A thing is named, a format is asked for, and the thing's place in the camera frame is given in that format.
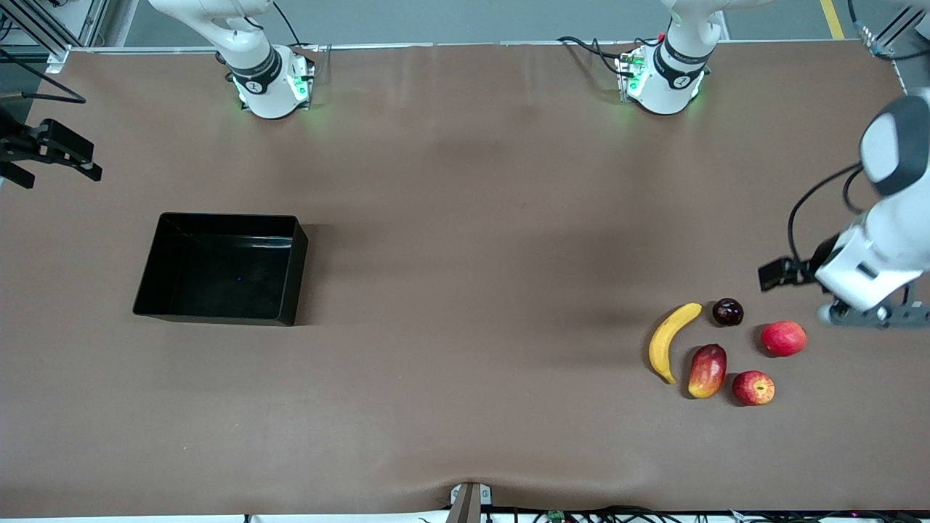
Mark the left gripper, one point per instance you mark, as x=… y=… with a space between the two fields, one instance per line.
x=822 y=256

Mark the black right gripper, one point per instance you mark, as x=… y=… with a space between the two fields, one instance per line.
x=14 y=142

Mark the red yellow apple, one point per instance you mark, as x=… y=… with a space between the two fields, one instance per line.
x=753 y=388

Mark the yellow banana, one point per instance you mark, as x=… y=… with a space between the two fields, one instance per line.
x=665 y=341

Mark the black plastic box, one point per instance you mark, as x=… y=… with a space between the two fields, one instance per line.
x=218 y=276

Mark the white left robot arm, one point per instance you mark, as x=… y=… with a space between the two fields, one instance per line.
x=672 y=65

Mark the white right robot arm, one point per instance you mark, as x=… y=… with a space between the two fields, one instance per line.
x=254 y=65

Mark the dark purple plum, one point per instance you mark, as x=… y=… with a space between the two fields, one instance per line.
x=727 y=311

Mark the red yellow mango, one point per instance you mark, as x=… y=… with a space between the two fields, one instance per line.
x=707 y=371

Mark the aluminium frame profile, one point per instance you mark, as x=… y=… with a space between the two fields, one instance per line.
x=58 y=58
x=883 y=45

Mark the grey table clamp bracket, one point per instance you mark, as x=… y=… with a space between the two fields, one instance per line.
x=468 y=501

